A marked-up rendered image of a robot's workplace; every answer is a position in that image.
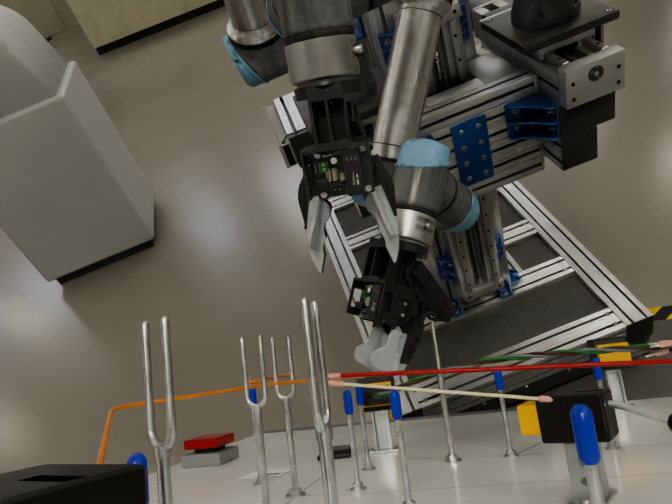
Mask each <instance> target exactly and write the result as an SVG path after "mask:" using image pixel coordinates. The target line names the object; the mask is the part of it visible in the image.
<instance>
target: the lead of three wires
mask: <svg viewBox="0 0 672 504"><path fill-rule="evenodd" d="M436 376H438V374H425V375H421V376H418V377H415V378H413V379H410V380H408V381H407V382H405V383H403V384H399V385H396V386H398V387H411V386H413V385H414V384H416V383H420V382H423V381H426V380H429V379H431V378H434V377H436ZM392 390H393V389H388V390H386V391H385V392H379V393H374V399H377V400H378V399H381V398H385V397H387V396H389V394H390V392H391V391H392Z"/></svg>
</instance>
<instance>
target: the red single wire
mask: <svg viewBox="0 0 672 504"><path fill-rule="evenodd" d="M659 364H672V359H653V360H630V361H608V362H585V363H563V364H540V365H518V366H495V367H473V368H450V369H428V370H405V371H383V372H360V373H330V374H328V375H327V377H328V378H329V379H339V378H352V377H375V376H399V375H422V374H446V373H470V372H493V371H517V370H541V369H564V368H588V367H611V366H635V365H659Z"/></svg>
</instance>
